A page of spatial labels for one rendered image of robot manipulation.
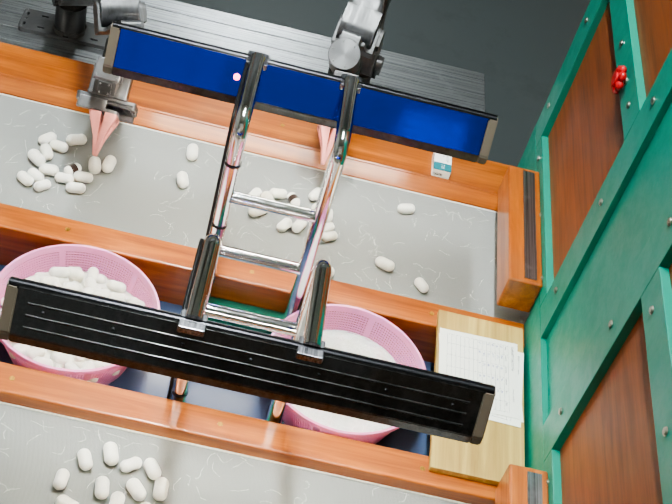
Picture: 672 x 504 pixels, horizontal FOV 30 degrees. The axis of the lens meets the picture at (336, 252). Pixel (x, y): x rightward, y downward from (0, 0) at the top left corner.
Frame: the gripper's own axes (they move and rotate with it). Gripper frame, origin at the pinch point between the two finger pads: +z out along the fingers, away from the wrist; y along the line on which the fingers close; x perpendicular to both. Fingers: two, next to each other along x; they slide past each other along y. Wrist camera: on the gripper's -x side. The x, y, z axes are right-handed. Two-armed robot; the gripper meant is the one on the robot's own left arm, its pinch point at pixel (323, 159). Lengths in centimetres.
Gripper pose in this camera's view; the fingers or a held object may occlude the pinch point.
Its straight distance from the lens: 228.2
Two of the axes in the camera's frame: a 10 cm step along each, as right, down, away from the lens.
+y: 9.7, 2.3, 0.8
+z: -2.2, 9.7, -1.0
